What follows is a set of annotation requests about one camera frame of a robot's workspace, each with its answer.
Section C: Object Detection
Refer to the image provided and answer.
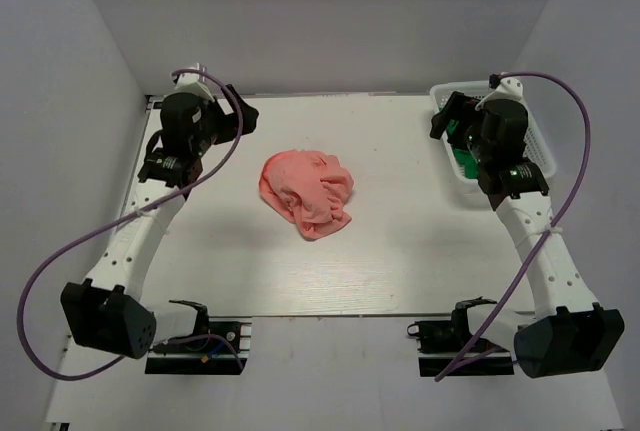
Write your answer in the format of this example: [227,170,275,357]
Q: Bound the pink t-shirt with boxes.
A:
[258,150,354,241]

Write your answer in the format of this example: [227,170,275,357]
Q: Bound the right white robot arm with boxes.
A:
[430,91,624,378]

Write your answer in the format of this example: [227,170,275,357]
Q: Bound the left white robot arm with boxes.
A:
[60,84,259,359]

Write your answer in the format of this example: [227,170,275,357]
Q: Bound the green t-shirt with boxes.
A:
[446,119,478,180]

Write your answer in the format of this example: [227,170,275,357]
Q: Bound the white plastic basket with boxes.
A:
[429,81,557,196]

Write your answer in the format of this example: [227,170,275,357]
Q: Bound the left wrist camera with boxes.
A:
[172,72,213,101]

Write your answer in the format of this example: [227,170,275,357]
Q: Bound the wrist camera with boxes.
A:
[485,74,524,102]
[172,72,213,101]

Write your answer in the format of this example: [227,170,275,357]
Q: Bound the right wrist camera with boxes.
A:
[485,74,524,102]

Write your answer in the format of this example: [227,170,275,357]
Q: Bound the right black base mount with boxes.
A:
[407,318,516,379]

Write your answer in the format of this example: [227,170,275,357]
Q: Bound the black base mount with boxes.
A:
[407,318,516,379]
[145,318,252,376]

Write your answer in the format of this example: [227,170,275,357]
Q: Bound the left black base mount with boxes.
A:
[145,318,252,376]

